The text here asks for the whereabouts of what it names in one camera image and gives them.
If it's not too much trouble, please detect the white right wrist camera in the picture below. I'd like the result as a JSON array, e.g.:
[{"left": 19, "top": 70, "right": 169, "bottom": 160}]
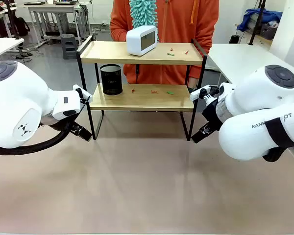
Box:
[{"left": 190, "top": 84, "right": 220, "bottom": 102}]

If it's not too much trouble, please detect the white digital alarm clock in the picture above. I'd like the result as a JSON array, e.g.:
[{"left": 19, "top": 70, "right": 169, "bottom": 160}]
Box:
[{"left": 126, "top": 25, "right": 160, "bottom": 57}]

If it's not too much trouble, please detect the black tripod pole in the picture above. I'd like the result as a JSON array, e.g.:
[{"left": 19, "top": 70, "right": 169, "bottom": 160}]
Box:
[{"left": 247, "top": 0, "right": 267, "bottom": 47}]

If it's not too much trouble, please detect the turquoise chenille duster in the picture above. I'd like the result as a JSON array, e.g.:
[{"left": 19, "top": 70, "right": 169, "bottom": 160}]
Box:
[{"left": 128, "top": 0, "right": 160, "bottom": 43}]

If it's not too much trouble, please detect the person in orange hoodie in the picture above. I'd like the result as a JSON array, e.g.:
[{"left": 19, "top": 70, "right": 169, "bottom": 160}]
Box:
[{"left": 109, "top": 0, "right": 220, "bottom": 85}]

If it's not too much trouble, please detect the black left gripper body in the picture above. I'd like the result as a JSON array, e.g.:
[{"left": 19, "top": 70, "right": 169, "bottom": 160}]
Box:
[{"left": 40, "top": 114, "right": 77, "bottom": 133}]

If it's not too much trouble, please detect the grey plastic step stool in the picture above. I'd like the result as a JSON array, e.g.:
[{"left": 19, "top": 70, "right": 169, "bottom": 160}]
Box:
[{"left": 61, "top": 34, "right": 78, "bottom": 60}]

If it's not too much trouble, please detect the small white side table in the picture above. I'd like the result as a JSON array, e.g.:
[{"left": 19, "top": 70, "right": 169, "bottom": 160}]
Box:
[{"left": 0, "top": 37, "right": 25, "bottom": 62}]

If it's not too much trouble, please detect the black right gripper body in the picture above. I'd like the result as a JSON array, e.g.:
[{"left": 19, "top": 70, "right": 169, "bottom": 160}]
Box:
[{"left": 201, "top": 96, "right": 226, "bottom": 134}]

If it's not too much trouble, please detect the large white side table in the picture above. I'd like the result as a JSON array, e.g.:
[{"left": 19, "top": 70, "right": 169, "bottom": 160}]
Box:
[{"left": 206, "top": 43, "right": 275, "bottom": 85}]

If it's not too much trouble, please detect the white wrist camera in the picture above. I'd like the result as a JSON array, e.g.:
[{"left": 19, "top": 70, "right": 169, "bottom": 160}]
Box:
[
  {"left": 190, "top": 84, "right": 220, "bottom": 102},
  {"left": 73, "top": 84, "right": 94, "bottom": 109}
]

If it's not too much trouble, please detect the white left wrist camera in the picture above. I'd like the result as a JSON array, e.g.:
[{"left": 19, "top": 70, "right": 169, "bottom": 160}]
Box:
[{"left": 73, "top": 84, "right": 94, "bottom": 109}]

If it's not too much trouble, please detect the blue cloth heap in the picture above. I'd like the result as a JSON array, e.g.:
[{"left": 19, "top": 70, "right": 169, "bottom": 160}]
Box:
[{"left": 237, "top": 8, "right": 283, "bottom": 33}]

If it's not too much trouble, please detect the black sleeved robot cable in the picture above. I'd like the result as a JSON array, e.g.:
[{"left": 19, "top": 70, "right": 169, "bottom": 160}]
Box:
[{"left": 0, "top": 119, "right": 73, "bottom": 155}]

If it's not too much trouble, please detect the black mesh pen holder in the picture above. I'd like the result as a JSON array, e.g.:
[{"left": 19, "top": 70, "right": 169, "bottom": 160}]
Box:
[{"left": 99, "top": 64, "right": 123, "bottom": 95}]

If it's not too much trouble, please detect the black backpack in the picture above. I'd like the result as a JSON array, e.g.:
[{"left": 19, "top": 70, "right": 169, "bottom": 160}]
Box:
[{"left": 14, "top": 16, "right": 30, "bottom": 37}]

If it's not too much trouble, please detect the two-tier wood metal shelf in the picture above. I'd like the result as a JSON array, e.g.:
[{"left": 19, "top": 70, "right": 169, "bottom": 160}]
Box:
[{"left": 76, "top": 35, "right": 208, "bottom": 142}]

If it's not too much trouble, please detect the black stand pole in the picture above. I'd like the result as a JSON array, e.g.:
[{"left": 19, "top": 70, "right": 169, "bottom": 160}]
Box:
[{"left": 4, "top": 0, "right": 25, "bottom": 41}]

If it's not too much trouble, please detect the grey background workbench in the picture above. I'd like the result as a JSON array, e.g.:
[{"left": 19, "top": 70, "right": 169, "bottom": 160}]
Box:
[{"left": 27, "top": 1, "right": 90, "bottom": 47}]

